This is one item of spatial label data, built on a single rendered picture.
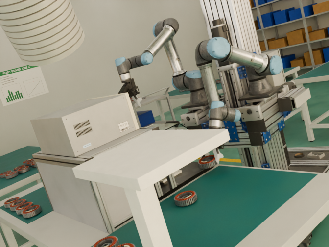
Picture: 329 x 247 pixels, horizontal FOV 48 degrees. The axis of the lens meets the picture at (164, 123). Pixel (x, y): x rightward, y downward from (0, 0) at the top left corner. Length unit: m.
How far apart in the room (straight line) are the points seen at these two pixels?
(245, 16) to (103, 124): 1.39
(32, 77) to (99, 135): 5.71
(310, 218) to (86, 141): 1.04
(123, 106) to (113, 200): 0.49
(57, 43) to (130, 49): 7.80
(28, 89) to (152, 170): 6.60
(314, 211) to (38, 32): 1.15
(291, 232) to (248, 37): 1.66
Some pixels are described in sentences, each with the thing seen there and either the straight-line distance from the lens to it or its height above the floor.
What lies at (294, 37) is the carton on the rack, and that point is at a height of 0.94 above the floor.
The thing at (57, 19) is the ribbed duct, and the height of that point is 1.61.
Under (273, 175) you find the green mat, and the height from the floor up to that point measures 0.75.
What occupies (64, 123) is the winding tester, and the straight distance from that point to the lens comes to 1.78.
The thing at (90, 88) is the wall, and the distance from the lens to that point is 7.97.
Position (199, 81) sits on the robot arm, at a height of 1.19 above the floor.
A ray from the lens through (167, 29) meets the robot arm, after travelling 2.64.
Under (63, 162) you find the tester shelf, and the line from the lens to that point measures 1.90.
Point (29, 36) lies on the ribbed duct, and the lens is 0.85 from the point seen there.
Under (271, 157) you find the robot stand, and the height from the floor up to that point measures 0.50.
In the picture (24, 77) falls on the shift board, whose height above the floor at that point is 1.70.
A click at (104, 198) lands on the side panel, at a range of 1.75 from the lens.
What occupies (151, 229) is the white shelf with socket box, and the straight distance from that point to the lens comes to 1.03.
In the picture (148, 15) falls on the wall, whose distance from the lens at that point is 9.16.
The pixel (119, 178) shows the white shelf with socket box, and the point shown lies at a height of 1.20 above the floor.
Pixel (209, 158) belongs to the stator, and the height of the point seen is 0.83.
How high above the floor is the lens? 1.48
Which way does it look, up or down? 11 degrees down
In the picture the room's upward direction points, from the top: 16 degrees counter-clockwise
